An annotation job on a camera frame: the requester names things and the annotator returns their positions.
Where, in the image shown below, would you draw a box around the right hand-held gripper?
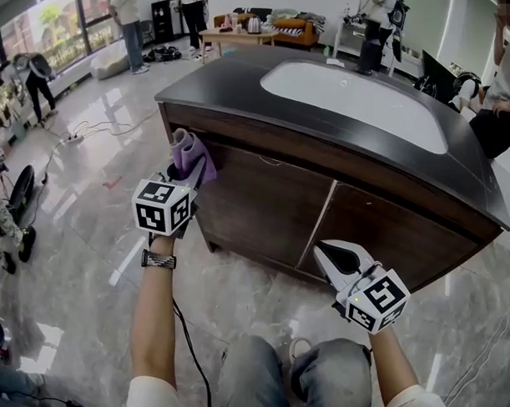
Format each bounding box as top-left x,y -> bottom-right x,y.
311,236 -> 413,338

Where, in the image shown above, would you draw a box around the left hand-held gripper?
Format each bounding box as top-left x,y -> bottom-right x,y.
130,157 -> 210,242

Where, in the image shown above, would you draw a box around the purple fuzzy towel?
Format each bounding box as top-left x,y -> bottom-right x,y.
169,127 -> 220,187

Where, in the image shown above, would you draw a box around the dark brown wooden cabinet door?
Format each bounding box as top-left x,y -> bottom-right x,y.
189,135 -> 341,274
298,176 -> 483,299

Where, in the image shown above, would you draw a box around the person's left forearm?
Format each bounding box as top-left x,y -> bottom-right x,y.
126,234 -> 184,385

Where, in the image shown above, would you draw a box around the person's right forearm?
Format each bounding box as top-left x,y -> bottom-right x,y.
367,324 -> 422,398

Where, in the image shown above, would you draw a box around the black vanity countertop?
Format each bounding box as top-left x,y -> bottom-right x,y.
152,37 -> 510,244

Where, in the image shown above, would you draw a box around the black striped wristwatch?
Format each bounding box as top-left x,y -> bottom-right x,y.
139,248 -> 178,271

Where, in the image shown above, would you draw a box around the person's white shoe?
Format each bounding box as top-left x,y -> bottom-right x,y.
287,337 -> 314,366

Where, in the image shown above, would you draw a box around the white beanbag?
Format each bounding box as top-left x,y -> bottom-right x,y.
89,50 -> 132,82

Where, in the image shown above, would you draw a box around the person's grey jeans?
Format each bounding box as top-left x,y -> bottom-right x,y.
217,330 -> 374,407

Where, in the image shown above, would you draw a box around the wooden coffee table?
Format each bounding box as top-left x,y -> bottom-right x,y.
198,25 -> 280,58

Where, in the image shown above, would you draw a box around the black shelf unit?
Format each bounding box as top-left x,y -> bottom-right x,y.
150,0 -> 177,45

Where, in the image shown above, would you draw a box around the white sink basin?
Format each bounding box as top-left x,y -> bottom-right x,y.
259,54 -> 449,162

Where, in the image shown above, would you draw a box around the black round wheel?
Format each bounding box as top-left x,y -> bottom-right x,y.
7,163 -> 38,217

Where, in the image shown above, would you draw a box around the orange sofa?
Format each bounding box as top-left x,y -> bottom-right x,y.
212,6 -> 329,52

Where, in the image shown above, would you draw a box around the large black framed window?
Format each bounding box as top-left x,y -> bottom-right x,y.
0,0 -> 124,138

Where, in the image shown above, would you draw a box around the black faucet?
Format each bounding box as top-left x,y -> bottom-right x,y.
353,38 -> 383,77

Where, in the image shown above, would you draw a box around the black flat panel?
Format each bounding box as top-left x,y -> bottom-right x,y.
420,48 -> 461,106

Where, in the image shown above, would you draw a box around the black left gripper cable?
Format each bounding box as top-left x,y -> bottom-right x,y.
170,298 -> 214,407

